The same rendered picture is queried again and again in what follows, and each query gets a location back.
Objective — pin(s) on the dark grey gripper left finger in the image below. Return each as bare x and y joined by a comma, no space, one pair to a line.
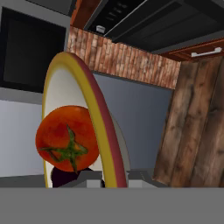
90,178

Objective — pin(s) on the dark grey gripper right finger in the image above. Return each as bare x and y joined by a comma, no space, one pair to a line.
137,179

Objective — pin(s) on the white bowl yellow red rim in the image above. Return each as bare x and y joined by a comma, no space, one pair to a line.
62,87

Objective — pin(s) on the dark purple eggplant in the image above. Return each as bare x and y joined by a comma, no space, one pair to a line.
59,178

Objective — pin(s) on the red tomato with green stem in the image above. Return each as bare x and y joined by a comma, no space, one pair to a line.
62,131

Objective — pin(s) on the white microwave start button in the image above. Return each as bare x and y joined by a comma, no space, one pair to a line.
100,29

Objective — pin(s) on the black microwave oven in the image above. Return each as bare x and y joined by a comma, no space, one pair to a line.
163,26

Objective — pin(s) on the black microwave door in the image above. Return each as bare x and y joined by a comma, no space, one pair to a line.
178,27

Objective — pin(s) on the brown wooden drawer front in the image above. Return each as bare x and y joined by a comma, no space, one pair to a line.
186,50

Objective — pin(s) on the grey oven with black window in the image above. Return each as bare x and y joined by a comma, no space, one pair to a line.
32,49

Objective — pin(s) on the red-brown wooden cupboard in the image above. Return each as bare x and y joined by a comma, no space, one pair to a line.
83,11

